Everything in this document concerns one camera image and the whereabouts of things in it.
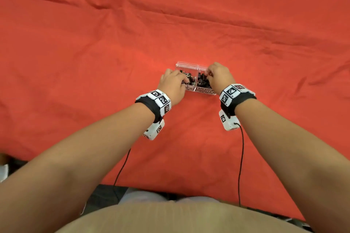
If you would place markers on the person's right hand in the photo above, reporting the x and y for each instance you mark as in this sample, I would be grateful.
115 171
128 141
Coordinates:
221 77

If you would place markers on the person's left hand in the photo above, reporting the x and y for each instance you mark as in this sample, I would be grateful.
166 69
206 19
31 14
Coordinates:
173 88

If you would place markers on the heap of sorted medium clips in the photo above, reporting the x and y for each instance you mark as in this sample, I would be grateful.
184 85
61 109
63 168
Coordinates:
203 81

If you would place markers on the heap of sorted small clips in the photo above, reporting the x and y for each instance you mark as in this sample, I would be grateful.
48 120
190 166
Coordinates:
191 78

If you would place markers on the clear two-compartment plastic box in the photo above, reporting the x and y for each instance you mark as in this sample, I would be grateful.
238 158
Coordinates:
188 65

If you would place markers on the person's right forearm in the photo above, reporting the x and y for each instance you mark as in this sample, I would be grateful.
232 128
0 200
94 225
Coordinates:
298 159

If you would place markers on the person's left forearm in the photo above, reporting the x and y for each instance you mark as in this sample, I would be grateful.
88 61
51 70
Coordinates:
71 164

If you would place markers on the person's grey trousers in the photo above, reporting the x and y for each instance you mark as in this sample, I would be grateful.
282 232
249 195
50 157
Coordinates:
139 196

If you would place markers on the person's beige shirt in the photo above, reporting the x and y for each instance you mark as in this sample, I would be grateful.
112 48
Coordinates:
177 219

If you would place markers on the black wristband with marker tags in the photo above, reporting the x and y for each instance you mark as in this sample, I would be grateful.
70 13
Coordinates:
242 99
150 104

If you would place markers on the red tablecloth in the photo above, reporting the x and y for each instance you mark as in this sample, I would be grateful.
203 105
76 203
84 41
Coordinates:
82 50

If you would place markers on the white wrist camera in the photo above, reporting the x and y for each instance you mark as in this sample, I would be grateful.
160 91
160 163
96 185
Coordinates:
153 130
229 122

